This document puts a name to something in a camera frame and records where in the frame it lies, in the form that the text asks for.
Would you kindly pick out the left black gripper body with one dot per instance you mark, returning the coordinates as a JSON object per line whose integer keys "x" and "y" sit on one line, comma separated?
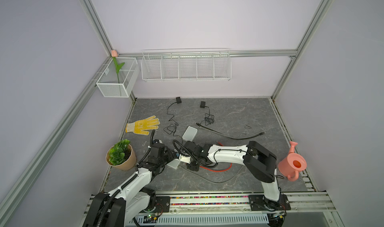
{"x": 167, "y": 157}

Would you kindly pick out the white network switch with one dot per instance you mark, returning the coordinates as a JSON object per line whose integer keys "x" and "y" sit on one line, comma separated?
{"x": 174, "y": 163}
{"x": 190, "y": 134}

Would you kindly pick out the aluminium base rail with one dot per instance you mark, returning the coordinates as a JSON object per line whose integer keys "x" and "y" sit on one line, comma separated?
{"x": 222, "y": 208}

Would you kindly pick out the potted green plant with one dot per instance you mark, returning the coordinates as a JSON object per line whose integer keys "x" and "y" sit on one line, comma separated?
{"x": 121, "y": 156}

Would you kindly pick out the long white wire basket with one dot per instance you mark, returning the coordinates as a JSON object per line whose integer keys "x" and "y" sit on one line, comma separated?
{"x": 186, "y": 64}

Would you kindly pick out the pink watering can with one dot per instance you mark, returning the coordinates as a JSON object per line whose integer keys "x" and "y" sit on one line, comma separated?
{"x": 292, "y": 164}

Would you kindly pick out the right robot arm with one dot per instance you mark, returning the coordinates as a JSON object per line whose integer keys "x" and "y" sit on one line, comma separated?
{"x": 259, "y": 161}

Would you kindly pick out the small white mesh basket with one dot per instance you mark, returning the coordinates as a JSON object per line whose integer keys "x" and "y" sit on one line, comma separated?
{"x": 108, "y": 82}

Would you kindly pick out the artificial pink tulip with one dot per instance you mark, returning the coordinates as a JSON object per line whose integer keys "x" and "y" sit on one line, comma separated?
{"x": 118, "y": 65}

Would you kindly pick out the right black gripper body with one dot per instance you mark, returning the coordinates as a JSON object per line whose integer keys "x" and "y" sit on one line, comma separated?
{"x": 193, "y": 164}

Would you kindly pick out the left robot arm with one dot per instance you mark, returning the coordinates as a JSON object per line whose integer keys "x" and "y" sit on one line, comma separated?
{"x": 129, "y": 188}

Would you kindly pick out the yellow white work glove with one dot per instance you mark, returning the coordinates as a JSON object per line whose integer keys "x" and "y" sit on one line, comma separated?
{"x": 144, "y": 126}

